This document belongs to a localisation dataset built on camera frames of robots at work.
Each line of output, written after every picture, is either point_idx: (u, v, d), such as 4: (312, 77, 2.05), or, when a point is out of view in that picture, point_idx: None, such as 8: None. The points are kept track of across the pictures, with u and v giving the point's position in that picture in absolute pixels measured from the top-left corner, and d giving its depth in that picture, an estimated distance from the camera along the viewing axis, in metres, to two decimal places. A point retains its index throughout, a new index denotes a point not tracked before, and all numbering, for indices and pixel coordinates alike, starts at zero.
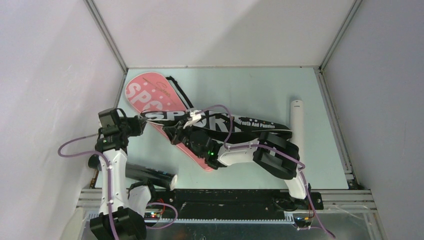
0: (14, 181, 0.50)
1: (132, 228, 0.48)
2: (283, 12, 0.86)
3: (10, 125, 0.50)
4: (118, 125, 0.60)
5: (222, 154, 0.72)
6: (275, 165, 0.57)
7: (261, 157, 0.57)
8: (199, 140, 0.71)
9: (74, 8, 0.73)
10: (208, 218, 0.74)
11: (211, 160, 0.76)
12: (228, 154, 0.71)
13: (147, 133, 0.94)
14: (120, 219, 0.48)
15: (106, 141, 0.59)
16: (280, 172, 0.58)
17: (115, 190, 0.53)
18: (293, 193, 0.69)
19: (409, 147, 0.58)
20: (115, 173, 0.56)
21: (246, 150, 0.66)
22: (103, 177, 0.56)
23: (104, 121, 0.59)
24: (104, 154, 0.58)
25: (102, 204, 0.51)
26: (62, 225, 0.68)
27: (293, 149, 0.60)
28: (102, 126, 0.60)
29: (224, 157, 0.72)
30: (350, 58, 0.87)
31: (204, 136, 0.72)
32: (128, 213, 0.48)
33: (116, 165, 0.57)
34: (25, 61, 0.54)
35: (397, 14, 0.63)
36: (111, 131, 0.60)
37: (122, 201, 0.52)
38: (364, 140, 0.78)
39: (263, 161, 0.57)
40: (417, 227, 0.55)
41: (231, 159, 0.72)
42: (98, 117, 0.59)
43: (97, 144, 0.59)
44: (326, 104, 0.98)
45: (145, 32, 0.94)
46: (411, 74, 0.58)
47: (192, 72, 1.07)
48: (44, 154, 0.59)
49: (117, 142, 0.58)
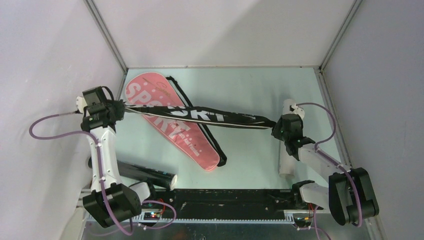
0: (13, 180, 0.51)
1: (126, 204, 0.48)
2: (283, 11, 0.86)
3: (10, 124, 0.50)
4: (104, 102, 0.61)
5: (305, 148, 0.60)
6: (340, 197, 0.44)
7: (339, 182, 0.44)
8: (290, 116, 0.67)
9: (74, 8, 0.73)
10: (208, 218, 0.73)
11: (291, 143, 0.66)
12: (310, 153, 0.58)
13: (146, 133, 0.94)
14: (113, 196, 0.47)
15: (93, 118, 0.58)
16: (335, 207, 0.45)
17: (107, 167, 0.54)
18: (304, 191, 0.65)
19: (409, 147, 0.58)
20: (105, 150, 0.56)
21: (330, 165, 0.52)
22: (93, 155, 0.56)
23: (89, 100, 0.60)
24: (91, 132, 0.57)
25: (94, 181, 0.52)
26: (62, 224, 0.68)
27: (371, 208, 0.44)
28: (88, 105, 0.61)
29: (301, 152, 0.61)
30: (350, 58, 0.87)
31: (295, 117, 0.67)
32: (122, 189, 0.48)
33: (105, 142, 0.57)
34: (26, 61, 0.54)
35: (397, 13, 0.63)
36: (97, 110, 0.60)
37: (115, 178, 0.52)
38: (365, 139, 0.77)
39: (336, 184, 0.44)
40: (417, 228, 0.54)
41: (308, 159, 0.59)
42: (83, 95, 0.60)
43: (83, 122, 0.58)
44: (326, 104, 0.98)
45: (145, 31, 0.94)
46: (411, 74, 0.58)
47: (192, 72, 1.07)
48: (42, 153, 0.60)
49: (104, 119, 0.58)
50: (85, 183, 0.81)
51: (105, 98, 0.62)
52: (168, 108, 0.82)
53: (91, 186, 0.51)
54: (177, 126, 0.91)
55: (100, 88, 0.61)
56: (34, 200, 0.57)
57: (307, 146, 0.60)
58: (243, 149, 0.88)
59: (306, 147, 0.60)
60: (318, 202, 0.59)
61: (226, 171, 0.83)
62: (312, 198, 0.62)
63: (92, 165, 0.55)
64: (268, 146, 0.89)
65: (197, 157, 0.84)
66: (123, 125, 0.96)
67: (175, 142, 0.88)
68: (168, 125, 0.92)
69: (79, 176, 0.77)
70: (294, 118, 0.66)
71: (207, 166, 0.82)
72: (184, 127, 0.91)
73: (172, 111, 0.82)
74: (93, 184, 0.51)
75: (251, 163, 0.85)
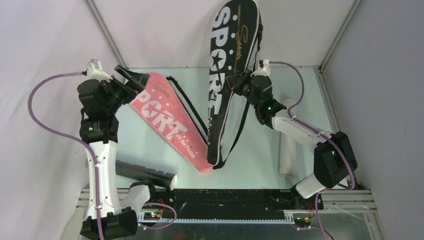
0: (15, 182, 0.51)
1: (122, 232, 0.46)
2: (283, 11, 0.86)
3: (11, 125, 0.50)
4: (104, 105, 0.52)
5: (280, 117, 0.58)
6: (329, 166, 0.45)
7: (326, 152, 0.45)
8: (260, 81, 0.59)
9: (74, 9, 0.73)
10: (208, 218, 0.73)
11: (262, 112, 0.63)
12: (287, 122, 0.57)
13: (144, 133, 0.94)
14: (109, 224, 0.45)
15: (93, 128, 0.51)
16: (326, 177, 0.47)
17: (104, 193, 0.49)
18: (300, 187, 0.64)
19: (408, 147, 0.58)
20: (103, 173, 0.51)
21: (311, 134, 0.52)
22: (90, 174, 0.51)
23: (87, 104, 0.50)
24: (89, 146, 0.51)
25: (91, 206, 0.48)
26: (63, 224, 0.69)
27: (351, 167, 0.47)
28: (87, 108, 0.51)
29: (278, 122, 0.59)
30: (350, 58, 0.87)
31: (267, 82, 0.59)
32: (118, 219, 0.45)
33: (104, 162, 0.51)
34: (26, 61, 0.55)
35: (396, 14, 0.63)
36: (97, 113, 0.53)
37: (112, 207, 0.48)
38: (365, 140, 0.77)
39: (323, 156, 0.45)
40: (417, 229, 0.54)
41: (285, 128, 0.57)
42: (79, 99, 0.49)
43: (81, 130, 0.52)
44: (326, 104, 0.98)
45: (145, 32, 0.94)
46: (410, 74, 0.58)
47: (193, 72, 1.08)
48: (42, 153, 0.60)
49: (104, 130, 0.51)
50: (85, 183, 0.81)
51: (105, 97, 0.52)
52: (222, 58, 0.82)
53: (87, 211, 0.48)
54: (174, 126, 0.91)
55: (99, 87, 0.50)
56: (35, 201, 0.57)
57: (281, 114, 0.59)
58: (242, 149, 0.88)
59: (281, 115, 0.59)
60: (312, 185, 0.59)
61: (226, 171, 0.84)
62: (306, 187, 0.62)
63: (90, 187, 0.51)
64: (268, 146, 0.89)
65: (192, 159, 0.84)
66: (122, 124, 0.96)
67: (173, 143, 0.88)
68: (166, 126, 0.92)
69: (79, 176, 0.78)
70: (266, 85, 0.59)
71: (203, 168, 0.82)
72: (182, 128, 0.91)
73: (231, 48, 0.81)
74: (89, 210, 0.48)
75: (252, 163, 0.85)
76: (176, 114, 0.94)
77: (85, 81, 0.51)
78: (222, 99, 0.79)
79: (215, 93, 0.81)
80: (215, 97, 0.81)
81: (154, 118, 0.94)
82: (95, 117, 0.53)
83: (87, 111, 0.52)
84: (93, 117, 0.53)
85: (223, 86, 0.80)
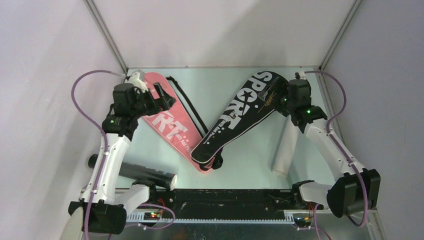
0: (15, 182, 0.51)
1: (107, 222, 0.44)
2: (283, 10, 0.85)
3: (11, 125, 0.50)
4: (132, 106, 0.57)
5: (316, 127, 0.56)
6: (347, 199, 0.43)
7: (349, 185, 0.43)
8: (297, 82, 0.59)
9: (74, 8, 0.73)
10: (208, 218, 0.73)
11: (298, 112, 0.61)
12: (322, 136, 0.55)
13: (143, 134, 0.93)
14: (97, 212, 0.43)
15: (114, 121, 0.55)
16: (339, 205, 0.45)
17: (103, 180, 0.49)
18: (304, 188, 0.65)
19: (408, 147, 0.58)
20: (110, 162, 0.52)
21: (342, 160, 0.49)
22: (97, 161, 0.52)
23: (117, 100, 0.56)
24: (106, 135, 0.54)
25: (87, 190, 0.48)
26: (63, 224, 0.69)
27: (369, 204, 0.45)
28: (115, 103, 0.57)
29: (311, 131, 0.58)
30: (350, 58, 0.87)
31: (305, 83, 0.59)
32: (106, 209, 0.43)
33: (114, 152, 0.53)
34: (25, 60, 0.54)
35: (396, 12, 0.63)
36: (123, 111, 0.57)
37: (106, 195, 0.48)
38: (365, 139, 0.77)
39: (346, 188, 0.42)
40: (417, 229, 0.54)
41: (317, 140, 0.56)
42: (113, 93, 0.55)
43: (105, 121, 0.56)
44: (326, 104, 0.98)
45: (145, 32, 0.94)
46: (411, 73, 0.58)
47: (193, 72, 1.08)
48: (41, 153, 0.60)
49: (123, 126, 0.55)
50: (85, 183, 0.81)
51: (135, 101, 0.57)
52: (249, 93, 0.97)
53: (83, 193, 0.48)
54: (174, 126, 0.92)
55: (132, 89, 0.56)
56: (34, 201, 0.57)
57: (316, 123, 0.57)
58: (243, 150, 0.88)
59: (317, 126, 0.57)
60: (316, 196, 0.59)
61: (226, 171, 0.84)
62: (310, 191, 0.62)
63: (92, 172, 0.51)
64: (268, 146, 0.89)
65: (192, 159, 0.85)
66: None
67: (172, 143, 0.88)
68: (166, 126, 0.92)
69: (80, 176, 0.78)
70: (303, 84, 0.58)
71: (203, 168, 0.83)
72: (182, 128, 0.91)
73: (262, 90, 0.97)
74: (85, 193, 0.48)
75: (252, 162, 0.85)
76: (176, 114, 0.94)
77: (122, 83, 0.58)
78: (240, 121, 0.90)
79: (236, 114, 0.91)
80: (233, 116, 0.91)
81: (155, 118, 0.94)
82: (120, 114, 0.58)
83: (115, 107, 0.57)
84: (119, 113, 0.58)
85: (244, 114, 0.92)
